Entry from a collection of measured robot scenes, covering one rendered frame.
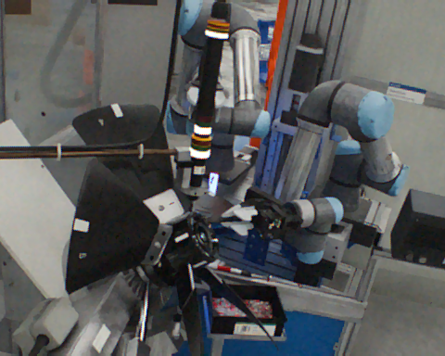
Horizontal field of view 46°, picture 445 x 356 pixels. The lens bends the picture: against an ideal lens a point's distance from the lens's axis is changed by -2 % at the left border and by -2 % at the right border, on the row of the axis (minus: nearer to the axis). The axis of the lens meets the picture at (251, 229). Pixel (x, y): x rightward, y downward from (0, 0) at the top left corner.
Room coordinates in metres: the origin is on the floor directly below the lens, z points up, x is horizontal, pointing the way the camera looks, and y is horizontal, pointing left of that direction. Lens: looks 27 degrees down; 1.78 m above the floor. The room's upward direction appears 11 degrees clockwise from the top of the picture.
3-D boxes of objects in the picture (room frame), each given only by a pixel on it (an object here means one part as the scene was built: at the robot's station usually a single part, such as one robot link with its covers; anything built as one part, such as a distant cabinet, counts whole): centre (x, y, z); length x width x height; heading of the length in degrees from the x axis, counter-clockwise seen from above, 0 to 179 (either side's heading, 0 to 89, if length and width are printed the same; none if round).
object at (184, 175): (1.09, 0.15, 1.33); 0.09 x 0.07 x 0.10; 124
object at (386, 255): (1.44, -0.49, 1.04); 0.24 x 0.03 x 0.03; 89
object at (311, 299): (1.45, 0.04, 0.82); 0.90 x 0.04 x 0.08; 89
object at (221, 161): (1.90, 0.19, 1.09); 0.15 x 0.15 x 0.10
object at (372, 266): (1.44, -0.39, 0.96); 0.03 x 0.03 x 0.20; 89
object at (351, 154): (1.77, -0.30, 1.20); 0.13 x 0.12 x 0.14; 58
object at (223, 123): (1.37, 0.17, 1.37); 0.11 x 0.08 x 0.11; 104
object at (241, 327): (1.29, -0.03, 0.85); 0.22 x 0.17 x 0.07; 104
